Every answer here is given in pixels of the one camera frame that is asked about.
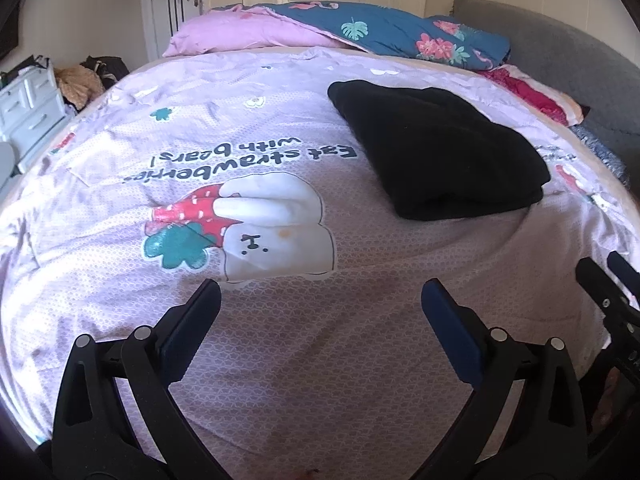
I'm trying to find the tan straw hat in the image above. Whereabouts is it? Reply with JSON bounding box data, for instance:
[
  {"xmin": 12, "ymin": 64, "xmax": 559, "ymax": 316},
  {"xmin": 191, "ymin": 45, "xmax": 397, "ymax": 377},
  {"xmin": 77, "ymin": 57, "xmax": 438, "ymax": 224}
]
[{"xmin": 54, "ymin": 66, "xmax": 106, "ymax": 111}]

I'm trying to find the blue floral pink-backed quilt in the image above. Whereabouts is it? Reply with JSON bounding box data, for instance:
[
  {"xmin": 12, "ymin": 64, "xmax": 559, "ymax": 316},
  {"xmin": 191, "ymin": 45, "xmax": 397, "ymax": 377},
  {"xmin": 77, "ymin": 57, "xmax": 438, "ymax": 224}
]
[{"xmin": 162, "ymin": 1, "xmax": 512, "ymax": 70}]

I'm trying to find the blue patterned pillow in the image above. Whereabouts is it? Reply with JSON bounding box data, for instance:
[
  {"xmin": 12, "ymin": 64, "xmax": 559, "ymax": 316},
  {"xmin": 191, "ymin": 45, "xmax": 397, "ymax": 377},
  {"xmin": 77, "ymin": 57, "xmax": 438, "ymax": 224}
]
[{"xmin": 570, "ymin": 124, "xmax": 632, "ymax": 186}]

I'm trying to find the black television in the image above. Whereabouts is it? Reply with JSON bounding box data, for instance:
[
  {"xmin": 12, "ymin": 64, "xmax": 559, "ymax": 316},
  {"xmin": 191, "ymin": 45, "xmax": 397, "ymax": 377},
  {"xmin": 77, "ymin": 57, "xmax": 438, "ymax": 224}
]
[{"xmin": 0, "ymin": 2, "xmax": 21, "ymax": 61}]

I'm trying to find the pink printed blanket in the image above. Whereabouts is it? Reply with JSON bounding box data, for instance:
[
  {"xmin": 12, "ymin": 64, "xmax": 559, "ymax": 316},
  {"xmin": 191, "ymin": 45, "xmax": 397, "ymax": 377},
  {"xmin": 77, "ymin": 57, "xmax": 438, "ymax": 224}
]
[{"xmin": 0, "ymin": 46, "xmax": 640, "ymax": 480}]

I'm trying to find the white drawer cabinet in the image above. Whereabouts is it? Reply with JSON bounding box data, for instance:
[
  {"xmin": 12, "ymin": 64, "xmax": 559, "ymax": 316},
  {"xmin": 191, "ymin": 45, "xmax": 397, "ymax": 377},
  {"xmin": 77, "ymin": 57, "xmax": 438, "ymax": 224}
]
[{"xmin": 0, "ymin": 62, "xmax": 68, "ymax": 173}]

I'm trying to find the black bag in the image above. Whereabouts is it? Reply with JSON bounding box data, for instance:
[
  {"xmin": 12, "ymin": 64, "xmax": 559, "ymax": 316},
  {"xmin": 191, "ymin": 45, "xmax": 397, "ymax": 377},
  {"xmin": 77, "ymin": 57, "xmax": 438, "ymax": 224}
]
[{"xmin": 80, "ymin": 55, "xmax": 131, "ymax": 92}]

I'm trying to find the bed with beige sheet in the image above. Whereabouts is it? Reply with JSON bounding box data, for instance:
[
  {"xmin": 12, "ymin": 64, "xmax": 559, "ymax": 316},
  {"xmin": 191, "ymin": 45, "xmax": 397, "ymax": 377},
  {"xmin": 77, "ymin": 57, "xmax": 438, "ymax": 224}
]
[{"xmin": 0, "ymin": 42, "xmax": 640, "ymax": 480}]

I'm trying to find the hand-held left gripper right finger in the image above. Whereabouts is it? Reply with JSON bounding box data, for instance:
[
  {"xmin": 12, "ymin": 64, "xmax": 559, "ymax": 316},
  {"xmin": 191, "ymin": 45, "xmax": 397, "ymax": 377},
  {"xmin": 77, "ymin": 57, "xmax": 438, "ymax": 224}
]
[{"xmin": 421, "ymin": 278, "xmax": 588, "ymax": 480}]

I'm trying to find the white door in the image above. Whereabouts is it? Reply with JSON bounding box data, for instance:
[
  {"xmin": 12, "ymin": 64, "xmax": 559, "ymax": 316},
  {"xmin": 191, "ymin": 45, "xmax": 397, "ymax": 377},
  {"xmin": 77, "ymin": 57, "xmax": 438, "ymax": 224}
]
[{"xmin": 139, "ymin": 0, "xmax": 206, "ymax": 56}]

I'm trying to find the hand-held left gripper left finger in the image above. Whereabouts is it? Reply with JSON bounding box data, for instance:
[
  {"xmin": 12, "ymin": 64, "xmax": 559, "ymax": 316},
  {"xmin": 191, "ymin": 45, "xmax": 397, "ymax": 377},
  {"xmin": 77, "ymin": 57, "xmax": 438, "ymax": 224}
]
[{"xmin": 51, "ymin": 277, "xmax": 222, "ymax": 480}]

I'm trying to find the red patterned pillow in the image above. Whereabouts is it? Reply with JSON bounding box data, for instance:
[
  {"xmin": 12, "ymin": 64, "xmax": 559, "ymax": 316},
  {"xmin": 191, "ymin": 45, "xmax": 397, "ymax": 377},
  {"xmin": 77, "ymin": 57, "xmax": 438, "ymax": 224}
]
[{"xmin": 477, "ymin": 65, "xmax": 591, "ymax": 127}]

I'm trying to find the grey fabric headboard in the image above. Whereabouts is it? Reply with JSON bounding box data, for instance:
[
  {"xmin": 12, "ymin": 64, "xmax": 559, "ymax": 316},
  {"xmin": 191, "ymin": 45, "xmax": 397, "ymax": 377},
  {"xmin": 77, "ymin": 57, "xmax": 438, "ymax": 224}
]
[{"xmin": 451, "ymin": 0, "xmax": 640, "ymax": 161}]

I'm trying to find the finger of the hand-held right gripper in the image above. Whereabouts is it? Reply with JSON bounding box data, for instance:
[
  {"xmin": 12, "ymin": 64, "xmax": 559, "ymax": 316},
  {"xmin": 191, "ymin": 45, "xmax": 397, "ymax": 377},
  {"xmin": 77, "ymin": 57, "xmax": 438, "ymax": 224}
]
[
  {"xmin": 575, "ymin": 256, "xmax": 626, "ymax": 321},
  {"xmin": 606, "ymin": 251, "xmax": 640, "ymax": 311}
]

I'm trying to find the black sweater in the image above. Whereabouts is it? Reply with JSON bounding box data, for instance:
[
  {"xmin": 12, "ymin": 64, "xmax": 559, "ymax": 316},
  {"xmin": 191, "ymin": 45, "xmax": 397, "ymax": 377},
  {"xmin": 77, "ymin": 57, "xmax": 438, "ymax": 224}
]
[{"xmin": 327, "ymin": 80, "xmax": 552, "ymax": 222}]

